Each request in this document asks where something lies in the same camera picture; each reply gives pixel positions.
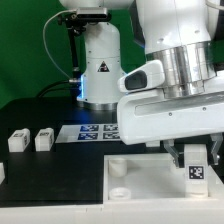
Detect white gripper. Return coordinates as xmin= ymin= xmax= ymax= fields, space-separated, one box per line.
xmin=117 ymin=90 xmax=224 ymax=168

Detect white square tabletop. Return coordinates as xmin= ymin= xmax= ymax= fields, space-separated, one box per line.
xmin=103 ymin=153 xmax=224 ymax=202

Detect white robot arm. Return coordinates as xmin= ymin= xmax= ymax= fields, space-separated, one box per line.
xmin=60 ymin=0 xmax=224 ymax=159

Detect white front and right fence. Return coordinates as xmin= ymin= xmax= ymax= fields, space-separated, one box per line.
xmin=0 ymin=154 xmax=224 ymax=224

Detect sheet with four tags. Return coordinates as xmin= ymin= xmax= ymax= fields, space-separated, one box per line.
xmin=56 ymin=123 xmax=120 ymax=143

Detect white block left edge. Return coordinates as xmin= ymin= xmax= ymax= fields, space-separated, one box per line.
xmin=0 ymin=163 xmax=5 ymax=185

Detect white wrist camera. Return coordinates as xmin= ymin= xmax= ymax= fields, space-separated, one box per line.
xmin=118 ymin=60 xmax=165 ymax=93

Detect white cable right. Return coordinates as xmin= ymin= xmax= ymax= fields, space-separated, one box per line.
xmin=205 ymin=0 xmax=224 ymax=11

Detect white cable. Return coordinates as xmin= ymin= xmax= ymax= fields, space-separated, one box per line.
xmin=42 ymin=9 xmax=78 ymax=80
xmin=205 ymin=0 xmax=224 ymax=11

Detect black cables on table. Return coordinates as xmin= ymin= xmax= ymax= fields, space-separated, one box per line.
xmin=35 ymin=79 xmax=80 ymax=99

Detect black camera stand pole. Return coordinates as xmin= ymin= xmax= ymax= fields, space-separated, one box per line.
xmin=57 ymin=13 xmax=86 ymax=103

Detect grey camera on stand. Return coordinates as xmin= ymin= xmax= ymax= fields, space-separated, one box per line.
xmin=76 ymin=7 xmax=108 ymax=21

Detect white cable left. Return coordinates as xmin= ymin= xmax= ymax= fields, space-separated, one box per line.
xmin=42 ymin=9 xmax=78 ymax=80

